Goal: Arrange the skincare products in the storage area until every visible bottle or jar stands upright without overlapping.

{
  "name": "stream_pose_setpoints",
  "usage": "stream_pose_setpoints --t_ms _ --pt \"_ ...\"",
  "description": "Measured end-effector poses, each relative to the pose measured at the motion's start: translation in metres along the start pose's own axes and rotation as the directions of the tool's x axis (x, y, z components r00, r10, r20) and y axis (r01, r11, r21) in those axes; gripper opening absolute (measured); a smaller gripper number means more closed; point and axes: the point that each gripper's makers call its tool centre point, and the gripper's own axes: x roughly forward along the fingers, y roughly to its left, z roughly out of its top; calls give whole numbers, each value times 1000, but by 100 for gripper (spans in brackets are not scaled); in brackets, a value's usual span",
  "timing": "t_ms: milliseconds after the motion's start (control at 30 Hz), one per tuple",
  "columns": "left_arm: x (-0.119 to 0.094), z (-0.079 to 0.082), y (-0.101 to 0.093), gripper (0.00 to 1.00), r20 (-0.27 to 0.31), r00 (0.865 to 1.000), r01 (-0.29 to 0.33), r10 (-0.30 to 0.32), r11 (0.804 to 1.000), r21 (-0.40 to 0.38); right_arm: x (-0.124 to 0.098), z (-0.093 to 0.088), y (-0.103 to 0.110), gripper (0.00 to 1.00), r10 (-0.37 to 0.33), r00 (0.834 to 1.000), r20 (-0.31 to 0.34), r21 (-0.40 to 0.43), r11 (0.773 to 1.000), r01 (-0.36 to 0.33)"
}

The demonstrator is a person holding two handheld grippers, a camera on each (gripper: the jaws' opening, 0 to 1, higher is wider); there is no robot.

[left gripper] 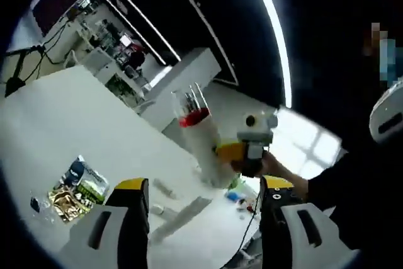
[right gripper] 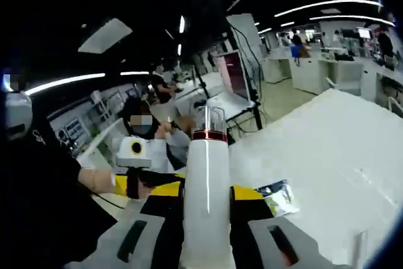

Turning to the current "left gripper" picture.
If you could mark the small white skincare bottle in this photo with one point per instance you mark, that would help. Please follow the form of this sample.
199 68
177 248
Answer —
157 209
165 188

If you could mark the blue packet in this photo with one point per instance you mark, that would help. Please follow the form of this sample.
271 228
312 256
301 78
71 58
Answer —
233 196

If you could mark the long ceiling light strip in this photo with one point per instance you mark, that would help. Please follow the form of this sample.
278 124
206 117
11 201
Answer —
277 36

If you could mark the gold sachet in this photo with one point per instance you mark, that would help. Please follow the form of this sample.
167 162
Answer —
67 206

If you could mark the silver sachet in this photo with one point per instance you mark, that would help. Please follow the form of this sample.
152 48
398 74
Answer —
78 169

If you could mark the person's right hand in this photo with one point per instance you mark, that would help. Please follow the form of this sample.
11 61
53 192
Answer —
280 169

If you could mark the green sachet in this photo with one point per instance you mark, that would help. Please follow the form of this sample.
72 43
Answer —
94 191

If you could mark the large display screen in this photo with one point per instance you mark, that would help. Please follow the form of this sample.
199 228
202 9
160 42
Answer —
66 1

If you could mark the white worn device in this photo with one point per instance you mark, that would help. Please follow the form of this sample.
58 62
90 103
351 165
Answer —
388 114

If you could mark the red-collared white skincare bottle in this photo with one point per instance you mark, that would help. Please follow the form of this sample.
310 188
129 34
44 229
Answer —
201 146

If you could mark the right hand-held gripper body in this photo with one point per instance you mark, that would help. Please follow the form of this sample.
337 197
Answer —
256 133

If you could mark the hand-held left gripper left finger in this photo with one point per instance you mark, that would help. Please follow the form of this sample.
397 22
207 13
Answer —
129 218

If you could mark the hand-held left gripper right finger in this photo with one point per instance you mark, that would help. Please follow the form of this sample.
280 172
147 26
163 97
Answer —
283 218

